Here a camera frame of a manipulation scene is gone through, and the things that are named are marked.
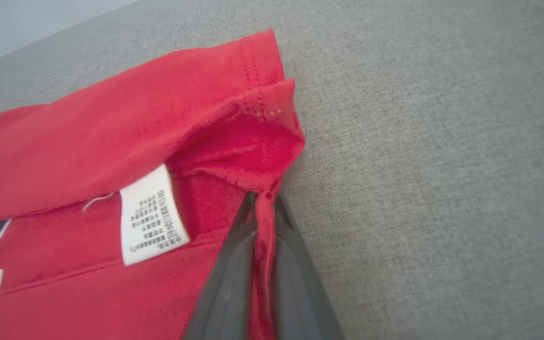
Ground red and white jersey shirt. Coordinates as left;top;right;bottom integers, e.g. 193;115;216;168
0;28;307;340

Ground grey fabric sofa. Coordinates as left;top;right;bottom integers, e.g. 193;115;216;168
0;0;544;340

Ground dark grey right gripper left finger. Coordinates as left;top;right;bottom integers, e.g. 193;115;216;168
182;191;259;340

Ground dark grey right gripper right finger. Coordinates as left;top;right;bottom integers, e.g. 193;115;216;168
272;194;346;340

